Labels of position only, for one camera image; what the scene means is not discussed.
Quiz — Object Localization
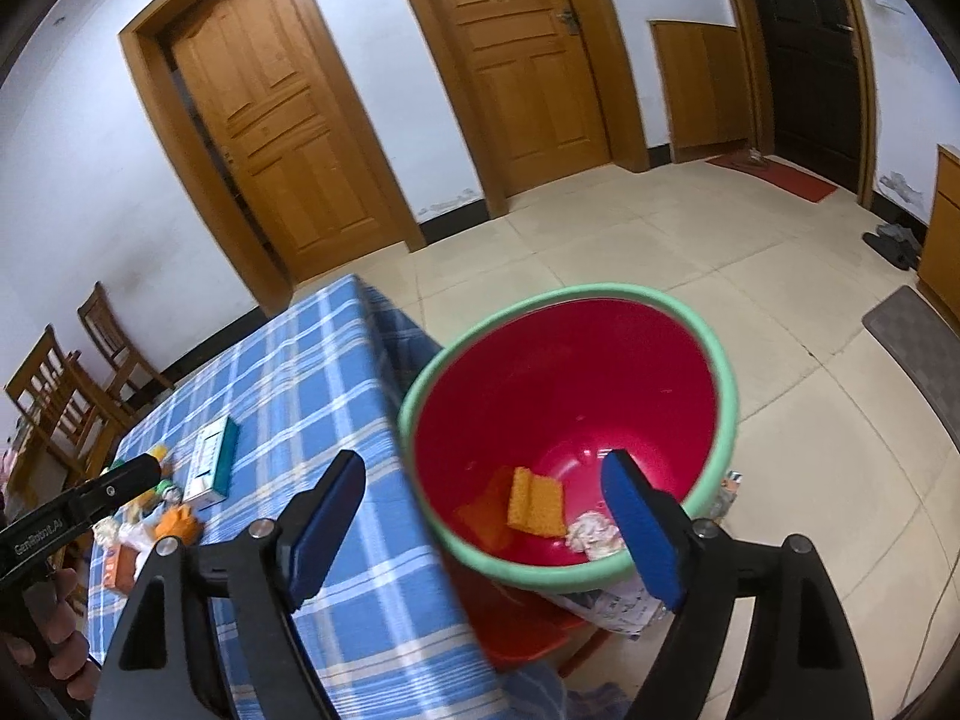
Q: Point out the cream paper ball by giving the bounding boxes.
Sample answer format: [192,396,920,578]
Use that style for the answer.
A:
[565,511,625,561]

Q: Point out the white teal medicine box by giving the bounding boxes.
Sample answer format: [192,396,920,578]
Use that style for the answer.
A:
[184,416,239,509]

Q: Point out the orange wrapper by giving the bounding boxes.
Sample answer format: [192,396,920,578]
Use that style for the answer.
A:
[155,504,203,546]

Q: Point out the orange cardboard box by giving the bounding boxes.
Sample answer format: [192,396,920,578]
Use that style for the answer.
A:
[103,544,139,596]

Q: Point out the person left hand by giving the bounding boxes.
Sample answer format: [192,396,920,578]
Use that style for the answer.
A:
[2,569,101,718]

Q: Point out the newspaper under basin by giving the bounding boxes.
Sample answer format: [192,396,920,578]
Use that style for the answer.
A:
[545,572,667,639]

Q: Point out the wooden chair near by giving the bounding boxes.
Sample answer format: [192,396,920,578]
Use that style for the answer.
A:
[3,325,135,486]

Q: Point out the wooden chair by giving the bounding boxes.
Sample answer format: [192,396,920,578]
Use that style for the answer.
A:
[76,281,174,403]
[3,325,135,486]

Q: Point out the blue plaid tablecloth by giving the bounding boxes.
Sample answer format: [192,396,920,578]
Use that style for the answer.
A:
[85,271,632,720]

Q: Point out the red plastic stool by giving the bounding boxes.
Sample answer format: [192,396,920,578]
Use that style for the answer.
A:
[444,556,612,678]

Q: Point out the red basin green rim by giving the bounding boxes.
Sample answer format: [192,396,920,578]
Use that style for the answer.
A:
[398,283,739,593]

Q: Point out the wooden chair far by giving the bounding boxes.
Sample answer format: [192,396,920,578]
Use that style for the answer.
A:
[76,281,174,403]

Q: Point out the grey floor mat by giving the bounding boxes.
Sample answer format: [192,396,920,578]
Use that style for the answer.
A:
[862,286,960,444]

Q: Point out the red doormat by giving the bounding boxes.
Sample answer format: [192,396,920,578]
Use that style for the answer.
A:
[708,153,836,203]

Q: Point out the dark slippers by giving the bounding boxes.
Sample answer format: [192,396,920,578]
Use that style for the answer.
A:
[862,223,921,271]

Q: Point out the wooden sideboard cabinet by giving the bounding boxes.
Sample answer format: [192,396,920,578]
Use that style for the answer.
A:
[918,145,960,330]

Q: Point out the left wooden door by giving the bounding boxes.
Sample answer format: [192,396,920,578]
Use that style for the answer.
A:
[171,0,402,283]

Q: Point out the low wooden cabinet door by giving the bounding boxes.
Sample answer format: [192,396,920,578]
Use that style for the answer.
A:
[649,20,754,163]

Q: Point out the black entrance door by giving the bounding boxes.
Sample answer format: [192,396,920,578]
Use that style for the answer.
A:
[755,0,862,190]

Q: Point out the right wooden door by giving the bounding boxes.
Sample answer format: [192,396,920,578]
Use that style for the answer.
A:
[433,0,608,195]

